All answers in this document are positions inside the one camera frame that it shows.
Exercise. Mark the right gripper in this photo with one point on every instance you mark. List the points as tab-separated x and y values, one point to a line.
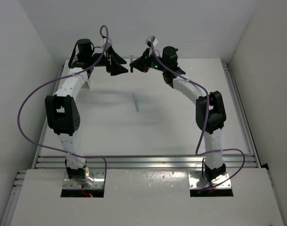
142	63

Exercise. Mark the white black-tipped makeup pen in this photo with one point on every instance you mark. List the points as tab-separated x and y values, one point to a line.
131	60

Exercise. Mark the light blue makeup pen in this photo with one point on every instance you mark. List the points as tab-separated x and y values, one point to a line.
136	102

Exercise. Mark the aluminium frame rail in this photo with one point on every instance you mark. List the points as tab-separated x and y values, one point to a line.
44	159

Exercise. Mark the white front cover board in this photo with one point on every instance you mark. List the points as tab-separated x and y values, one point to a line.
146	198

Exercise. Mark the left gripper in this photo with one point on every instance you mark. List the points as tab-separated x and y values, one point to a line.
113	67

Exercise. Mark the white slotted organizer box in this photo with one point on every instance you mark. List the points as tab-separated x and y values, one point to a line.
87	84

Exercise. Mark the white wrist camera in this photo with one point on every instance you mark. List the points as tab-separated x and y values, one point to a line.
149	42
106	43

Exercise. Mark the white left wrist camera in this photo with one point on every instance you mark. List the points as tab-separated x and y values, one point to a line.
106	43

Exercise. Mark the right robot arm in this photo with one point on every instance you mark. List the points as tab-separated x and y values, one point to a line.
210	111

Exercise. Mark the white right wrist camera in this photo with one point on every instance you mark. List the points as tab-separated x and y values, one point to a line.
149	42

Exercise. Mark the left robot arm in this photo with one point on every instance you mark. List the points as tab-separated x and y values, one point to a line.
62	114

